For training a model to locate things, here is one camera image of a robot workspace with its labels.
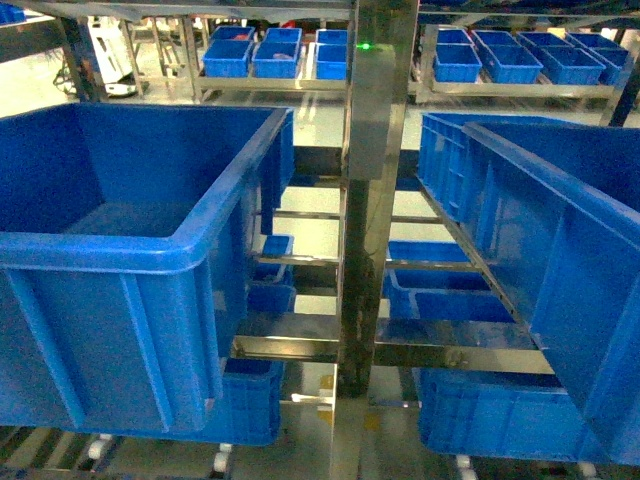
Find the blue bin below left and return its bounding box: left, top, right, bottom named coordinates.
left=124, top=356, right=286, bottom=447

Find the blue bin below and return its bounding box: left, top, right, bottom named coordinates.
left=124, top=356, right=286, bottom=447
left=412, top=368, right=610, bottom=464

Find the big blue bin front left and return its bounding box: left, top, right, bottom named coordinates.
left=1, top=103, right=293, bottom=434

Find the big blue bin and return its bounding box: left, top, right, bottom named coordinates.
left=418, top=113, right=639, bottom=465
left=1, top=103, right=293, bottom=434

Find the blue bin below right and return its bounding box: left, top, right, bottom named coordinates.
left=412, top=368, right=610, bottom=464

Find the big blue bin front right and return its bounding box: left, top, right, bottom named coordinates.
left=418, top=113, right=639, bottom=465

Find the central steel rack post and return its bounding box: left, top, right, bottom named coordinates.
left=328, top=1, right=419, bottom=479

